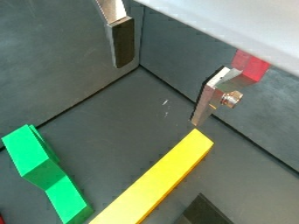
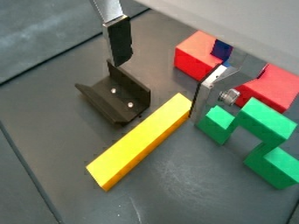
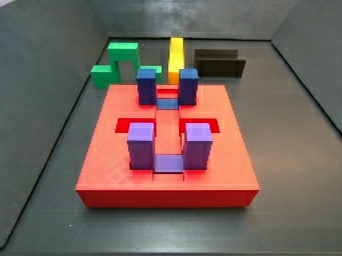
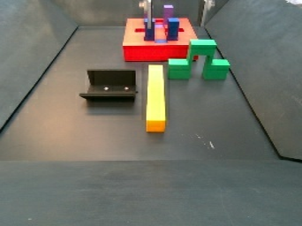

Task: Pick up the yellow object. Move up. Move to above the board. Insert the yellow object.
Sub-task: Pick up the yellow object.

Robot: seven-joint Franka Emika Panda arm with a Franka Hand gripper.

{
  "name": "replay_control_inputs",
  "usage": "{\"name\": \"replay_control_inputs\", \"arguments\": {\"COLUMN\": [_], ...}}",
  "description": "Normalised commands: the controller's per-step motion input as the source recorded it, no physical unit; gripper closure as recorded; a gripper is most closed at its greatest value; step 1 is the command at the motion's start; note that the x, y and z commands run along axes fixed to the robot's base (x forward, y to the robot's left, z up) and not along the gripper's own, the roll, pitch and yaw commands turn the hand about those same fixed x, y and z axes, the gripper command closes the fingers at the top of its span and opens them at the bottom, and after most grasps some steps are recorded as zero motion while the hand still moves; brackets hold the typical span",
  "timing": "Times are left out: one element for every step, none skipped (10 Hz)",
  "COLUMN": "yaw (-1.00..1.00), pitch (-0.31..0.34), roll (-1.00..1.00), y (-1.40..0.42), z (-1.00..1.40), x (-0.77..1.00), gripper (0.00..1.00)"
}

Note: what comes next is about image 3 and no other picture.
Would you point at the yellow long block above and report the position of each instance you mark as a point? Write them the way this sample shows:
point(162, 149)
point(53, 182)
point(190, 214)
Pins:
point(175, 59)

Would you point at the red base board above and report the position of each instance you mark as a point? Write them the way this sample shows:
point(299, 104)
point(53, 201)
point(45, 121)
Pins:
point(110, 184)

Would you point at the purple U block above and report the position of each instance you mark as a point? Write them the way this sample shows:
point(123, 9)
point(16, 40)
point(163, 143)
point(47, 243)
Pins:
point(191, 159)

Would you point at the dark blue U block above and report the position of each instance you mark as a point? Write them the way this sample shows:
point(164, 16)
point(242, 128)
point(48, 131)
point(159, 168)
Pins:
point(186, 91)

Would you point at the green stepped block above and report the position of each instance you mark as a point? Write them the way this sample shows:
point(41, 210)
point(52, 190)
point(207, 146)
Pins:
point(120, 52)

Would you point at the black block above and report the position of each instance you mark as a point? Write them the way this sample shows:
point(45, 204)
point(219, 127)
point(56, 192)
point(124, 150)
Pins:
point(218, 63)

